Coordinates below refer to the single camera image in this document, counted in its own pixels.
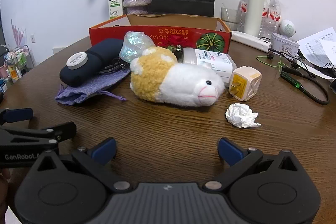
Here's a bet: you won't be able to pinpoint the red cardboard box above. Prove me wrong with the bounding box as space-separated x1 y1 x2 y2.
89 14 232 54

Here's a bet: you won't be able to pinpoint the cluttered storage rack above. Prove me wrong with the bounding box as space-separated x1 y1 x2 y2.
0 44 36 90

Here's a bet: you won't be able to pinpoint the white power strip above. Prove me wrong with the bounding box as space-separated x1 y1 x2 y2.
231 30 272 53

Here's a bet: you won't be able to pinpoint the black neckband earphones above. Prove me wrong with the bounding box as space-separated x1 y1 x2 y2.
280 65 331 105

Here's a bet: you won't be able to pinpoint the green earphone cable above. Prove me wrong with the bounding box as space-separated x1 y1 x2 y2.
257 54 283 70

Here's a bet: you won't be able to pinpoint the white plastic jar with label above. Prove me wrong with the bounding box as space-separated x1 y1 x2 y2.
182 48 237 83

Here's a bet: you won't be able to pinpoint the yellow pudding cup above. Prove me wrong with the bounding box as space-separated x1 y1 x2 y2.
228 66 262 102

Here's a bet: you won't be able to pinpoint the clear drinking glass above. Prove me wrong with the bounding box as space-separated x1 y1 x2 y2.
220 7 242 31

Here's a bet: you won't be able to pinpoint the purple cloth drawstring pouch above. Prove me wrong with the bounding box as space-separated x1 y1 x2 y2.
55 69 132 106

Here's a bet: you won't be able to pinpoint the brown wooden desk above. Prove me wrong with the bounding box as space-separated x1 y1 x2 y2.
0 30 336 224

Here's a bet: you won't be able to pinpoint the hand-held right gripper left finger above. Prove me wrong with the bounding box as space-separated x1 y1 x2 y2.
36 137 133 193

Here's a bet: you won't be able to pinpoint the white printed tin box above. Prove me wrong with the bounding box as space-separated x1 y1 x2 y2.
270 32 300 56

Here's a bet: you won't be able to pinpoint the crumpled white tissue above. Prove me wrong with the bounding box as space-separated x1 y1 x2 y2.
225 103 261 128

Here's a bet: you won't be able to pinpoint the white green milk carton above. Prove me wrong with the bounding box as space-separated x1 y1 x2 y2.
108 0 124 20

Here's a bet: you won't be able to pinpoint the white round disc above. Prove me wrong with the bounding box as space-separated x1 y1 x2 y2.
66 52 88 67

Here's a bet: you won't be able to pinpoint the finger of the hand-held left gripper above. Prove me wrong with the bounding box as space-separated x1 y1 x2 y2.
0 121 77 147
0 108 34 125

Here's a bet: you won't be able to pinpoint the dark blue zip case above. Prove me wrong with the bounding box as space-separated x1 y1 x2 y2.
59 38 125 87

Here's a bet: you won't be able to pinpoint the stack of printed papers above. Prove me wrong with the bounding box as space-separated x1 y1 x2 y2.
297 27 336 80

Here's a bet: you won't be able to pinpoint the white thermos bottle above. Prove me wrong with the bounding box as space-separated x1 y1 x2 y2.
244 0 266 37

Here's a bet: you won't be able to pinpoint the iridescent plastic bag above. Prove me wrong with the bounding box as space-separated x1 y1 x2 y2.
119 31 156 65

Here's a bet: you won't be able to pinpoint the black braided cord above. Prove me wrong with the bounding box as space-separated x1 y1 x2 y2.
98 57 132 75

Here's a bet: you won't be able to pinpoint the red artificial rose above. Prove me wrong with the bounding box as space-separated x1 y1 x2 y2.
157 35 188 51

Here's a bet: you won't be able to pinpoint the clear water bottle red label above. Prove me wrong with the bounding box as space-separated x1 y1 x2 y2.
260 0 282 39
238 0 250 31

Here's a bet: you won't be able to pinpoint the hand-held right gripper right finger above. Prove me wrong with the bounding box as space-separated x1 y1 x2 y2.
203 137 301 193

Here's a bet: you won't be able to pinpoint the white round speaker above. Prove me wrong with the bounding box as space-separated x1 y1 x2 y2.
279 19 297 37

